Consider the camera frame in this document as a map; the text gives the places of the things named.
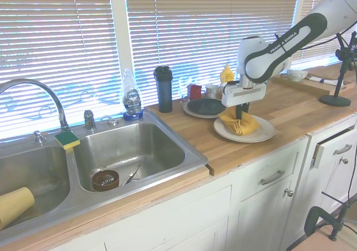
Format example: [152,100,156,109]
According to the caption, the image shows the clear dish soap bottle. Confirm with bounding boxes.
[122,68,146,122]

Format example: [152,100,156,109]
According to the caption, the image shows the chrome gooseneck faucet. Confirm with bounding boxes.
[0,78,71,132]

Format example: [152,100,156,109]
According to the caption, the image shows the silver drawer handle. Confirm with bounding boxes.
[260,170,286,186]
[333,143,353,156]

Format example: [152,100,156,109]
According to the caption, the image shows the yellow plastic cup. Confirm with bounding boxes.
[0,186,36,231]

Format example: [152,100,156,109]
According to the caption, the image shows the chrome sink sprayer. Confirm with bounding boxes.
[84,109,97,132]

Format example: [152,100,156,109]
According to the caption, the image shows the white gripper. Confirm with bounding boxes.
[221,80,267,122]

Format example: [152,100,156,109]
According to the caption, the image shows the white kitchen cabinet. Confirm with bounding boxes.
[50,110,357,251]

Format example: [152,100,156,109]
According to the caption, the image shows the black cable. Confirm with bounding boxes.
[347,161,357,207]

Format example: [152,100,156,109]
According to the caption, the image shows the yellow terry towel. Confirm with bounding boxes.
[219,107,261,136]

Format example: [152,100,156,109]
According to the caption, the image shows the black clamp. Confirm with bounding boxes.
[303,191,353,242]

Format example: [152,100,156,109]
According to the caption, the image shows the metal whisk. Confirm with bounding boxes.
[100,174,116,186]

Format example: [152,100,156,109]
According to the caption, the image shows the black tumbler bottle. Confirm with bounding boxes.
[153,65,174,113]

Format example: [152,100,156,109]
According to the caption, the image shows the yellow mustard bottle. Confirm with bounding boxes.
[219,63,235,85]

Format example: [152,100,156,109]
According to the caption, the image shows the white patterned bowl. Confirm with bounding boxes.
[286,69,309,82]

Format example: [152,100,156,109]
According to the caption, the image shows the wooden tray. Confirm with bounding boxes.
[271,71,356,97]

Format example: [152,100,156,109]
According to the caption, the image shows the stainless steel double sink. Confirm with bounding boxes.
[0,110,209,232]

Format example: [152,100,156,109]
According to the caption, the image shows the black camera stand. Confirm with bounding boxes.
[319,32,353,107]

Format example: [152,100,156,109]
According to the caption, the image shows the white plate gold rim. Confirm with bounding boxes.
[214,114,276,143]

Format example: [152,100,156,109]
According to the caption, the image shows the black exterior camera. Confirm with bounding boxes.
[350,31,357,57]

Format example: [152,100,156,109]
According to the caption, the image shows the metal tongs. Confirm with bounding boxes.
[120,164,142,186]

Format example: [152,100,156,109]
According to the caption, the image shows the brown bowl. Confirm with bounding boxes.
[91,169,120,192]

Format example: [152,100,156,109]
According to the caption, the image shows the red mug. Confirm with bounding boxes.
[187,84,202,100]

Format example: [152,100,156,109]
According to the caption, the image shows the black plate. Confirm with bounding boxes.
[186,98,226,116]

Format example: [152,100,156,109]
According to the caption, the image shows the white open drawer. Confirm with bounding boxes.
[312,125,357,170]

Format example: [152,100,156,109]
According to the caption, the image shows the small chrome sink knob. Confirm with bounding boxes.
[32,130,46,145]

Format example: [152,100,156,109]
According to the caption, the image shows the green yellow sponge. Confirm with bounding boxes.
[54,131,81,151]

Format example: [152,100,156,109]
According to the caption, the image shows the dark plate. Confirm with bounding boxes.
[182,102,224,119]

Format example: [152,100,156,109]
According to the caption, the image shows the clear wine glass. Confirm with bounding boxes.
[178,76,193,103]

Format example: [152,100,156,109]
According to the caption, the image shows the white window blind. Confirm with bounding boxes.
[124,0,300,103]
[299,0,357,67]
[0,0,119,140]

